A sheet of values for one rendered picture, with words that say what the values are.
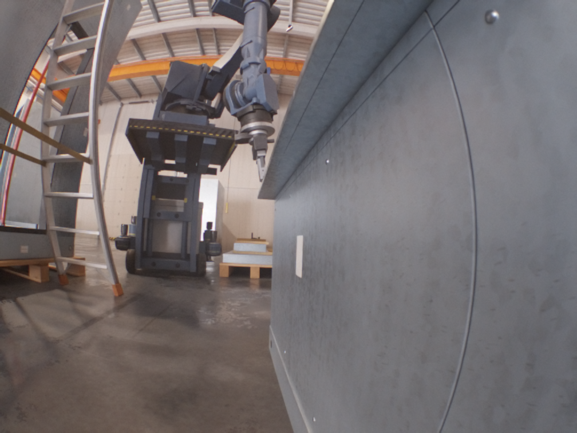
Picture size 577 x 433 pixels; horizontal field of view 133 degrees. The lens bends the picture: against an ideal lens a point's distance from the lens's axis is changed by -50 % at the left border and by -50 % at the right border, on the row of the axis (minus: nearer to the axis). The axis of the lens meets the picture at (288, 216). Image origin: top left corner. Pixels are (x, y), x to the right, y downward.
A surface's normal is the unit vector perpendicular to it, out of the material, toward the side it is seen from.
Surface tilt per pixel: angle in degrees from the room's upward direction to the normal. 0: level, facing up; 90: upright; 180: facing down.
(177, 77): 114
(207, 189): 90
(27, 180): 90
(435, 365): 90
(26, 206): 90
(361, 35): 180
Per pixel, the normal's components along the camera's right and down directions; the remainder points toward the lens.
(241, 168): 0.12, -0.10
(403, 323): -0.98, -0.05
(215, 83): 0.23, 0.87
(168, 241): 0.40, -0.08
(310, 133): -0.04, 0.99
